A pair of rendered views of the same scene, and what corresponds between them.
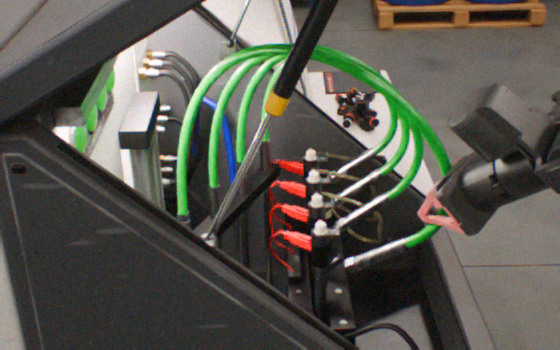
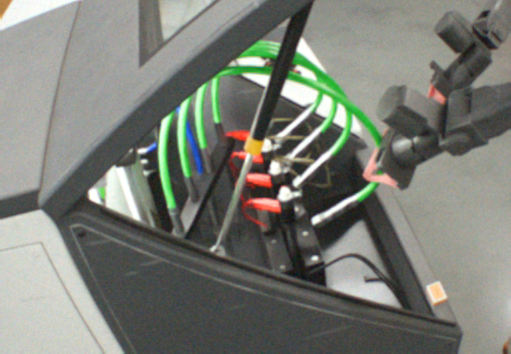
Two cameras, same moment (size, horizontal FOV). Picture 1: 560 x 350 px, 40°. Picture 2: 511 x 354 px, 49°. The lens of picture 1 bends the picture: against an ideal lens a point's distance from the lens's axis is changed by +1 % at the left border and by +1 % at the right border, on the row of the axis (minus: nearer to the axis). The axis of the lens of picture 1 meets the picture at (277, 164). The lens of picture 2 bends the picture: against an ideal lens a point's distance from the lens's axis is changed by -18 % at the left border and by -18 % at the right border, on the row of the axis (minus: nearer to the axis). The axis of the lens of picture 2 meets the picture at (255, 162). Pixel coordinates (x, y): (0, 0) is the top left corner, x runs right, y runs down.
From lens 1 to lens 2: 16 cm
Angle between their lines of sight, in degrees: 9
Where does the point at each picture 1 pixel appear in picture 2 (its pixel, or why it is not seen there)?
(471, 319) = (402, 228)
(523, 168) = (431, 141)
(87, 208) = (130, 251)
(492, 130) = (408, 119)
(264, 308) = (270, 289)
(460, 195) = (393, 163)
